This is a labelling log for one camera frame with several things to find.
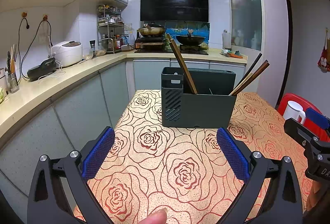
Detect black countertop appliance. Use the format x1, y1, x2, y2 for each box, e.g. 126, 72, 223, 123
27, 58, 57, 81

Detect black induction cooktop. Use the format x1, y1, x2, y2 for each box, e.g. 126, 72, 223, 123
135, 46, 209, 55

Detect black wok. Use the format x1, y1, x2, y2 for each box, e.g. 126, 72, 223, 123
176, 32, 205, 46

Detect rose pattern tablecloth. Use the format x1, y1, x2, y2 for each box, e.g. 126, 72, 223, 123
88, 90, 312, 223

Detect person's right hand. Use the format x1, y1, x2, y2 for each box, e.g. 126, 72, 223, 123
306, 181, 322, 211

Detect metal utensil cup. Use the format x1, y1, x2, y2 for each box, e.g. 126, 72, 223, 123
6, 44, 19, 93

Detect bronze pot with lid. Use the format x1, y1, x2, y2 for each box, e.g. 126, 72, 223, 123
138, 24, 166, 38

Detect black power cable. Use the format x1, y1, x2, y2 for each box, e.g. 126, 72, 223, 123
17, 17, 54, 80

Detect brown wooden chopstick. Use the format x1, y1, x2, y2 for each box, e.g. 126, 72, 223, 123
229, 72, 253, 96

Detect dark green utensil holder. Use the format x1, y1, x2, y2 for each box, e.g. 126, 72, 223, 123
161, 67, 236, 129

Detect white bottle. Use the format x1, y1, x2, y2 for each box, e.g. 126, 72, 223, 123
222, 30, 232, 50

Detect dark brown chopstick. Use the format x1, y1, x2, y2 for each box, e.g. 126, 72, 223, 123
168, 39, 198, 95

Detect orange cloth on counter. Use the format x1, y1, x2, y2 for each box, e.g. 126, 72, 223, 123
220, 49, 243, 59

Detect red chair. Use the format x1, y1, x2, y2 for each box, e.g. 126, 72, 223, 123
277, 93, 329, 142

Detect frosted glass window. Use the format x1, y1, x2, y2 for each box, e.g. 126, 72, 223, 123
231, 0, 262, 51

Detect white rice cooker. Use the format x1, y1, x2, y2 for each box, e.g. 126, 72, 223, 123
50, 40, 83, 68

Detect black chopstick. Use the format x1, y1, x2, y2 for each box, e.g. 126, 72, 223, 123
238, 53, 262, 84

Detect person's left hand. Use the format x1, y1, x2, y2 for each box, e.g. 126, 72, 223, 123
139, 208, 167, 224

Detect dark wooden chopstick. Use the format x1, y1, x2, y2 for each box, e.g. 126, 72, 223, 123
233, 60, 270, 96

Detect white electric kettle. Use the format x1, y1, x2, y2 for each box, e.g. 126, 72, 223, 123
283, 101, 306, 125

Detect red hanging cloth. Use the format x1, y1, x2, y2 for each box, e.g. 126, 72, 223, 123
318, 28, 330, 72

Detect metal spice rack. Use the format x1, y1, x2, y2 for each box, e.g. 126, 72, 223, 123
96, 5, 124, 54

